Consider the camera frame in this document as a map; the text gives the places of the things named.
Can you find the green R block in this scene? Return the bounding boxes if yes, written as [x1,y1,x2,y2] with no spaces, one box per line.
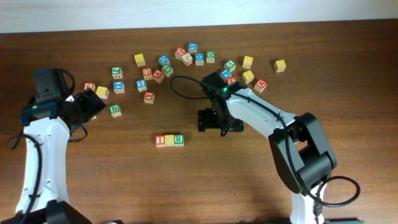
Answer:
[174,134,185,147]

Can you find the yellow C block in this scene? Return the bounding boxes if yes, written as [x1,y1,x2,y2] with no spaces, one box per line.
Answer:
[165,134,175,147]

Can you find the red I block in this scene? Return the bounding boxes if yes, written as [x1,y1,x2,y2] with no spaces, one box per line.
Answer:
[155,135,165,147]

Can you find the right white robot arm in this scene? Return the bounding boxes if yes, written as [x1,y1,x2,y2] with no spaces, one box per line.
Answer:
[198,73,337,223]

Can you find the red 6 block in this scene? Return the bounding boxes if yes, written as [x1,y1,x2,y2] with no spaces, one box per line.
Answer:
[83,82,96,92]

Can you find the green B block right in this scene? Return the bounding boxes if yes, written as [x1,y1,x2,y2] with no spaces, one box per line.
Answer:
[109,104,122,118]

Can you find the red E block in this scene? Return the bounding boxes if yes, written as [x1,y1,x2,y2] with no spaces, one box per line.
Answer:
[226,77,237,85]

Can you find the blue P block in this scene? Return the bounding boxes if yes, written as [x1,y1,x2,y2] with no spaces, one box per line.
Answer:
[220,69,232,81]

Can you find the blue I block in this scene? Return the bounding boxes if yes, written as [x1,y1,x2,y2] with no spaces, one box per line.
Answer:
[113,81,125,94]

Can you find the yellow block centre right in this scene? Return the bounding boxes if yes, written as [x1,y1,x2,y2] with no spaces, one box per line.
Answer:
[242,70,254,84]

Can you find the red M block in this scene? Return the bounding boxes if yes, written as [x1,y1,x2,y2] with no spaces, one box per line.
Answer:
[254,78,267,93]

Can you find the green V block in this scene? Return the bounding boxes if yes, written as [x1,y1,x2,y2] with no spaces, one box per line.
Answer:
[224,60,236,72]

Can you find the green J block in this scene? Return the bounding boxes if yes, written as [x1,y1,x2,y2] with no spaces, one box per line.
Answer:
[111,67,123,79]

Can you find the green N block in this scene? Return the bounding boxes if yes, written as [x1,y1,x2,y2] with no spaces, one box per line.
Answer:
[206,51,215,63]

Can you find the blue H block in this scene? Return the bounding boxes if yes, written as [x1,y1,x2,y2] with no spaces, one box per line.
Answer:
[195,54,205,66]

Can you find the yellow block upper right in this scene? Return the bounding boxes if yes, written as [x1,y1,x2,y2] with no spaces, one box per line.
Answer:
[242,55,254,69]

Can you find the red and wood block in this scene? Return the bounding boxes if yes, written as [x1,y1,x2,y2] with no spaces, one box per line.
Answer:
[182,53,193,67]

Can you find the blue 5 block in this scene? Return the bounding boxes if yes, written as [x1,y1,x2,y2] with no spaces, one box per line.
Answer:
[136,80,147,92]

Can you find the green Z block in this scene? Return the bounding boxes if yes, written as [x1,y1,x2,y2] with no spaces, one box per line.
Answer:
[162,64,174,77]

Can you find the red K block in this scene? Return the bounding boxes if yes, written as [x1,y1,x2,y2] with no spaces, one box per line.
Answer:
[143,91,155,104]

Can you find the red A block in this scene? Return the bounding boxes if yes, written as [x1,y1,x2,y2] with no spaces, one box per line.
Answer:
[152,69,164,83]

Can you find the blue X block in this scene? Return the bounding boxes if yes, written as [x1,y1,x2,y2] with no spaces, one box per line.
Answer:
[188,42,198,54]

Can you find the red C block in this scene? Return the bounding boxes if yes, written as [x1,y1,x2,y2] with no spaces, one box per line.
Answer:
[175,47,186,60]

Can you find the blue D block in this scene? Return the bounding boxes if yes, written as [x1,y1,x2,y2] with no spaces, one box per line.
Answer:
[158,55,170,67]

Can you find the red U block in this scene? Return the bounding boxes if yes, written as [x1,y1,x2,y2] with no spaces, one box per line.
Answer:
[142,68,153,80]

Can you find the yellow block far right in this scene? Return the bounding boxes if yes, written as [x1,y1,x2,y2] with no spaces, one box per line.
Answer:
[274,60,287,73]

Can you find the yellow block upper left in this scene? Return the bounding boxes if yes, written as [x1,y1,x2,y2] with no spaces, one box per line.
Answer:
[134,54,146,67]

